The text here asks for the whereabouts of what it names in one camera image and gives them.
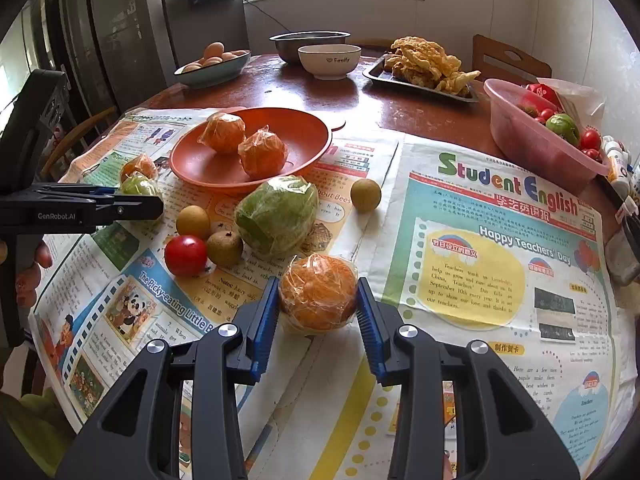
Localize stainless steel bowl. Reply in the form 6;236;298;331
269;31;352;65

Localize pile of brown eggs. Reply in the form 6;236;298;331
181;41;249;73

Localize red tomato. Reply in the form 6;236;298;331
164;235;209;277

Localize person's left hand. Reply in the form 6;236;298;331
15;242;54;307

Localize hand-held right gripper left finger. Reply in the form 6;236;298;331
55;276;281;480

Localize teal bowl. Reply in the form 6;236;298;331
174;50;252;90

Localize plastic-wrapped orange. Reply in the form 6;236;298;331
237;127;289;179
278;254;360;336
198;112;247;155
120;154;159;183

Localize dark refrigerator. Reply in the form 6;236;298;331
59;0;177;112

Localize dark glass jar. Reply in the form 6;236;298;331
604;209;640;287

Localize small green citrus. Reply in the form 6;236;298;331
118;172;164;211

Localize red packet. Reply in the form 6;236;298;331
525;84;564;111

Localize green cloth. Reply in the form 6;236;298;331
0;391;77;477

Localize green tomato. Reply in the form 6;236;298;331
545;113;581;147

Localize orange plastic plate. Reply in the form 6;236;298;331
168;107;333;194

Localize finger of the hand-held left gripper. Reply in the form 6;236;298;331
95;193;165;222
30;185;121;200

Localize small brown round fruit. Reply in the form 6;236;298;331
175;205;212;240
206;230;244;267
350;178;382;211

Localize thin wall cable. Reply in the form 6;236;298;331
246;0;302;36

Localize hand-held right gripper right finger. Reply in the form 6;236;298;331
356;276;582;480

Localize clear plastic bag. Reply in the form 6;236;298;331
537;77;607;132

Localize newspaper with panda cartoon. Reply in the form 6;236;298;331
29;107;407;480

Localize white bottles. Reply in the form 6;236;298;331
601;135;635;200

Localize white ceramic bowl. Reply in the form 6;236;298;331
298;44;362;81

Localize newspaper with green headline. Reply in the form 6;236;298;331
350;132;627;480

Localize pile of cherry tomatoes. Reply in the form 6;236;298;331
517;102;603;162

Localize pile of fried dough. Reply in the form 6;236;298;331
384;36;482;97

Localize large green citrus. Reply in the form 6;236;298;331
234;176;320;256

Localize pink plastic basin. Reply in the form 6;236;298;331
483;78;611;194

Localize wooden chair with handle cutout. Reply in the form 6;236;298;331
472;35;553;86

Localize curved wooden chair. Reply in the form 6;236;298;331
41;106;119;177

